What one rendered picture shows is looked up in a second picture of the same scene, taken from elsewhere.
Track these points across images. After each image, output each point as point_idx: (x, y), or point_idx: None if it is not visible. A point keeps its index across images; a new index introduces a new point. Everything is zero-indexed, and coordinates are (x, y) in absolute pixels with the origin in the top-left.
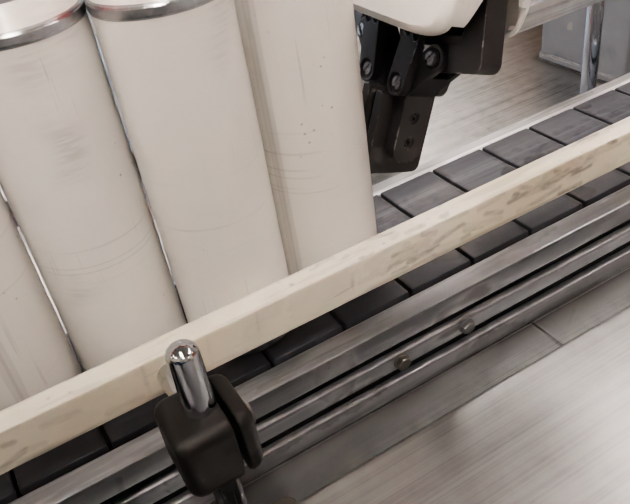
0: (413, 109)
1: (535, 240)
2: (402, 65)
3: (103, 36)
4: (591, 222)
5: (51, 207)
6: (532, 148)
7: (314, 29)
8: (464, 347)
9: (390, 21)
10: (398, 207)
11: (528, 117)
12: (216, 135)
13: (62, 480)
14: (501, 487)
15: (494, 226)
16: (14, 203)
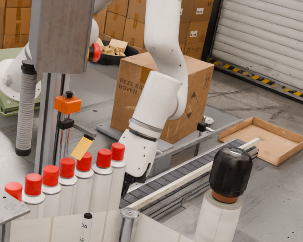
0: (127, 187)
1: (143, 212)
2: (127, 179)
3: (96, 176)
4: (153, 209)
5: (82, 201)
6: (138, 193)
7: (121, 175)
8: None
9: (127, 173)
10: None
11: (136, 185)
12: (107, 191)
13: None
14: None
15: (138, 209)
16: (75, 200)
